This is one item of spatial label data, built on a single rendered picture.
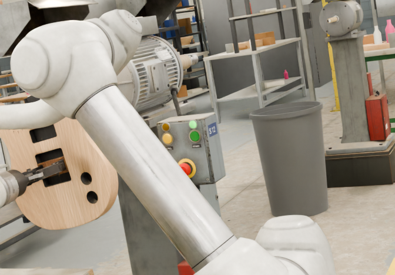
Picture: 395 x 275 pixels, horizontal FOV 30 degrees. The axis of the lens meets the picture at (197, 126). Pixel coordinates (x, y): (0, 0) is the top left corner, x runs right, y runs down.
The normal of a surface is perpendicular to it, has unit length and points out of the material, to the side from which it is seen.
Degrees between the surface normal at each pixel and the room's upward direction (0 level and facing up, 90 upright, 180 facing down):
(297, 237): 51
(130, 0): 90
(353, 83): 90
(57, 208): 89
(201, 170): 90
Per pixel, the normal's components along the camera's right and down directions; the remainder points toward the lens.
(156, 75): 0.90, -0.08
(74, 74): 0.20, 0.15
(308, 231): 0.42, -0.57
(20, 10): -0.41, 0.19
